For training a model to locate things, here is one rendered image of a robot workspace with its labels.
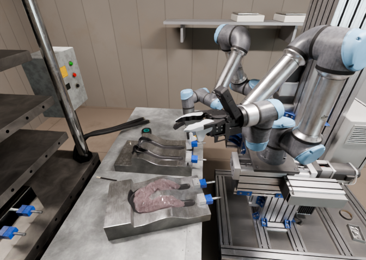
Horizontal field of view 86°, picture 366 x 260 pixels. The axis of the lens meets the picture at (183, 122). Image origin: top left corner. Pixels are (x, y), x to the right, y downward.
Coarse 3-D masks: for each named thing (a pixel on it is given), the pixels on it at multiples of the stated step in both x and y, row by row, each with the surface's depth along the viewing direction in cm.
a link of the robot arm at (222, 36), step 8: (224, 24) 117; (216, 32) 118; (224, 32) 113; (232, 32) 110; (216, 40) 120; (224, 40) 115; (224, 48) 121; (240, 64) 132; (240, 72) 136; (232, 80) 144; (240, 80) 140; (248, 80) 142; (232, 88) 150; (240, 88) 143
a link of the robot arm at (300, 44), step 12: (300, 36) 73; (312, 36) 68; (288, 48) 74; (300, 48) 72; (288, 60) 74; (300, 60) 73; (276, 72) 75; (288, 72) 75; (264, 84) 77; (276, 84) 76; (252, 96) 78; (264, 96) 77
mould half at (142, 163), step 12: (132, 144) 144; (144, 144) 132; (168, 144) 140; (180, 144) 139; (120, 156) 133; (132, 156) 122; (144, 156) 123; (120, 168) 127; (132, 168) 126; (144, 168) 125; (156, 168) 124; (168, 168) 123; (180, 168) 122
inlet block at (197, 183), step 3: (192, 180) 113; (195, 180) 113; (198, 180) 113; (201, 180) 114; (204, 180) 114; (192, 183) 114; (195, 183) 111; (198, 183) 111; (201, 183) 113; (204, 183) 113; (207, 183) 114; (195, 186) 110; (198, 186) 111; (201, 186) 112; (204, 186) 113
